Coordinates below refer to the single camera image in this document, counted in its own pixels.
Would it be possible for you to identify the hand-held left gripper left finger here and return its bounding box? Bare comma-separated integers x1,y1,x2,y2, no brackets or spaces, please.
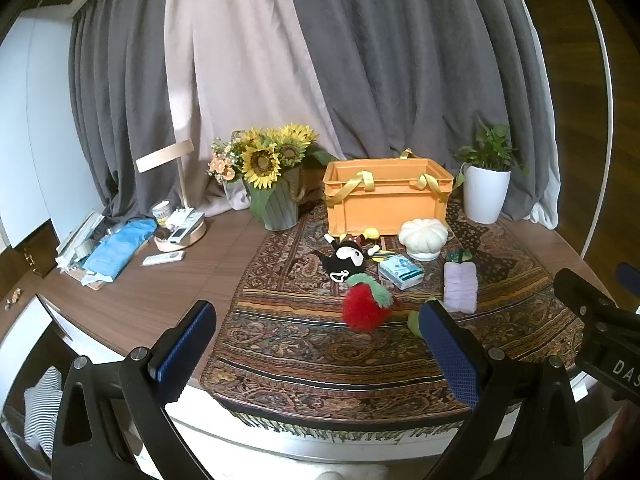
52,300,218,480

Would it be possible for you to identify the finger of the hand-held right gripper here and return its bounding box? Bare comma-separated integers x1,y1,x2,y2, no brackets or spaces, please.
553,268,621,339
616,262,640,301

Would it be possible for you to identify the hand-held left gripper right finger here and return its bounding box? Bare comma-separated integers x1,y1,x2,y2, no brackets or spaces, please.
418,300,586,480

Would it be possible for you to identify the white pumpkin plush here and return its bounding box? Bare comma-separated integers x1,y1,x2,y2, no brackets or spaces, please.
398,218,449,262

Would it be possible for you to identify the orange plastic crate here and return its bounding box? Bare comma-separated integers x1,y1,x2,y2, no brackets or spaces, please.
322,157,456,238

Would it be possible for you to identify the lilac plush toy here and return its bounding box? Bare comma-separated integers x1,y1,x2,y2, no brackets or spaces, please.
442,249,479,314

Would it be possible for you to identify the blue green tissue pack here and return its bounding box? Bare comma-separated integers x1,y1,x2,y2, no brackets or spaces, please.
377,254,426,291

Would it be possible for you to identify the red strawberry plush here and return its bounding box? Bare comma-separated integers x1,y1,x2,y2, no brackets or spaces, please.
341,273,395,333

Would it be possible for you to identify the patterned fringed table cloth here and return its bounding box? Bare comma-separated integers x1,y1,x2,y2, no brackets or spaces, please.
200,200,586,446

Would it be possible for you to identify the blue cloth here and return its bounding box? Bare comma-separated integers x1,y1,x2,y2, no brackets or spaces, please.
82,217,158,281

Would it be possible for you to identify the black and white plush toy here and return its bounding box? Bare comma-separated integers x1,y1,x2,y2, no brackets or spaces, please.
320,239,382,284

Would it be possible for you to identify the white ribbed plant pot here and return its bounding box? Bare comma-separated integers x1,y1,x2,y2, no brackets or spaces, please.
462,162,512,225

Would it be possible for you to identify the white flat box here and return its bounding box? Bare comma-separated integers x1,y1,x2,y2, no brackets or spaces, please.
55,210,108,272

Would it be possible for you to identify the striped cloth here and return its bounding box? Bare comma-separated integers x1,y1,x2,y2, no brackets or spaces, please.
22,366,64,461

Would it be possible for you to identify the grey green ribbed vase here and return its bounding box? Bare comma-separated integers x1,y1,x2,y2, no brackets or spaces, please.
244,167,301,231

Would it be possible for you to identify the green ribbon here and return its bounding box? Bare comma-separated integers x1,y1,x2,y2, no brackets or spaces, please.
399,148,444,194

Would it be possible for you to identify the green potted plant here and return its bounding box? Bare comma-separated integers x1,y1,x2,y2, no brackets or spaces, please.
452,120,531,177

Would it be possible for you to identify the peach flower bouquet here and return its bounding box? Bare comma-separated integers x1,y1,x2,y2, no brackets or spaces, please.
207,137,246,186

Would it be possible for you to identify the wooden desk lamp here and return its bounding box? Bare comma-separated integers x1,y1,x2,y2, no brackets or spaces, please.
135,139,208,253

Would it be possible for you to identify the sunflower bouquet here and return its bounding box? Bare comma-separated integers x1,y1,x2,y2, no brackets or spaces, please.
232,122,341,221

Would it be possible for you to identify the brown woven basket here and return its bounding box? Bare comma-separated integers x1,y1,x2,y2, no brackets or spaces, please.
297,162,328,203

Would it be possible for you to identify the grey curtain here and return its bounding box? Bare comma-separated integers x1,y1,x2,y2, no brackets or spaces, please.
280,0,561,231
67,0,201,221

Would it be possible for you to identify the white wardrobe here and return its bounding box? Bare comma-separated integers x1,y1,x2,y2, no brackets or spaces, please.
0,5,107,251

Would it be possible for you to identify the beige curtain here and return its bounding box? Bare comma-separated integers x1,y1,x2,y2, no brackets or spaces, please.
165,0,346,211

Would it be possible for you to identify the yellow ribbon handle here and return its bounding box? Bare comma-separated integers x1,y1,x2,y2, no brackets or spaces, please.
329,170,376,207

